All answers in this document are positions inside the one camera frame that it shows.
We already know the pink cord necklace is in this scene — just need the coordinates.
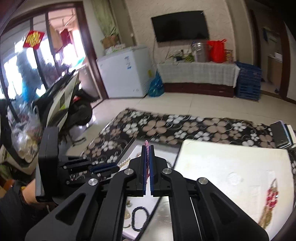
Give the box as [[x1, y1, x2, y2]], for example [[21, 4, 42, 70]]
[[143, 139, 151, 186]]

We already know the red bead gold tassel necklace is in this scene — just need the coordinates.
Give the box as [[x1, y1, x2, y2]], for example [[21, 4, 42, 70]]
[[257, 178, 280, 230]]

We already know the gold pearl hair clip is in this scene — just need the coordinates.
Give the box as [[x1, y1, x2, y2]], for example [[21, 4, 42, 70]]
[[117, 158, 130, 168]]

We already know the black sleeve left forearm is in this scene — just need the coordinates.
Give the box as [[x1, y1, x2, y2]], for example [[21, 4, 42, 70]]
[[1, 182, 31, 240]]

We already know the white jewelry tray box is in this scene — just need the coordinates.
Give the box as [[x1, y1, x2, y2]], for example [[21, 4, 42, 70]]
[[118, 138, 174, 240]]

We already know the person's left hand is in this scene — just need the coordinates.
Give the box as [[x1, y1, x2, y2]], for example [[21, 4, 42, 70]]
[[22, 179, 38, 205]]

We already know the floral black table cover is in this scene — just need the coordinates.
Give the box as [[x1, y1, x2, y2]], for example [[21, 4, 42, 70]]
[[79, 107, 296, 176]]

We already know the bag of paper cups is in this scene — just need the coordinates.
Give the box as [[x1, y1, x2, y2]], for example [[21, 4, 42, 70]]
[[10, 111, 43, 164]]

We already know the blue plastic bag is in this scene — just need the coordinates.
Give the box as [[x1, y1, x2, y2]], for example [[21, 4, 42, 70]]
[[148, 70, 165, 97]]

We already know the black white scooter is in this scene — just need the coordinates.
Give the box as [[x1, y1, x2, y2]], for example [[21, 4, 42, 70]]
[[0, 69, 96, 167]]

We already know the white chest freezer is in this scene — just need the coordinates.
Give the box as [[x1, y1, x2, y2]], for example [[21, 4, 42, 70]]
[[96, 45, 153, 98]]

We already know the lace covered tv cabinet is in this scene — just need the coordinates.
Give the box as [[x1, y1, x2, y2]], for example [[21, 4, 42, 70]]
[[158, 62, 240, 97]]

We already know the steel pot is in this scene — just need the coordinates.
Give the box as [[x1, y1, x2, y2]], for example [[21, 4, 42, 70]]
[[191, 42, 210, 63]]

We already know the blue plastic crate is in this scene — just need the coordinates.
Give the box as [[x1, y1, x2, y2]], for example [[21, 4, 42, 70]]
[[235, 61, 262, 101]]

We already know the cardboard box on freezer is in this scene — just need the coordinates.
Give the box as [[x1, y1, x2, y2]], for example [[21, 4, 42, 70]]
[[101, 35, 126, 55]]

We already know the red bag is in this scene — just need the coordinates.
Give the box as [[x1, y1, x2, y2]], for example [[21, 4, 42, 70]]
[[207, 39, 227, 63]]

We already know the black phone on books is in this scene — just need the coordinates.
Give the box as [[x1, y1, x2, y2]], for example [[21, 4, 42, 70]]
[[270, 120, 295, 150]]

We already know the red paper window decoration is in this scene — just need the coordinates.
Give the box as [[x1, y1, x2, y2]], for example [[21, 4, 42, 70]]
[[23, 30, 45, 50]]

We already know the dark blue bead bracelet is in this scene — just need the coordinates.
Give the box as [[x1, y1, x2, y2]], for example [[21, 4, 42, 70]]
[[131, 206, 150, 232]]

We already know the wall mounted television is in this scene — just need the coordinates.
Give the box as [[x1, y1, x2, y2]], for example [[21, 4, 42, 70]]
[[151, 11, 210, 43]]

